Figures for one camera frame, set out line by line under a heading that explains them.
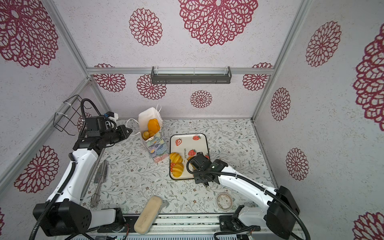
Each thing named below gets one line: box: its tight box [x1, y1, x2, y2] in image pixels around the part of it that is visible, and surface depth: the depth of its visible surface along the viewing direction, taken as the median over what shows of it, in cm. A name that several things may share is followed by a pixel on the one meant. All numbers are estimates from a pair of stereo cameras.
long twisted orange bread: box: [148, 118, 161, 133], surface depth 97 cm
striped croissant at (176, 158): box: [169, 152, 183, 164], surface depth 96 cm
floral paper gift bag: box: [138, 104, 169, 163], surface depth 90 cm
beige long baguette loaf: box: [134, 196, 163, 234], surface depth 75 cm
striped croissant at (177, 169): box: [172, 163, 184, 178], surface depth 91 cm
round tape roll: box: [216, 192, 233, 211], surface depth 83 cm
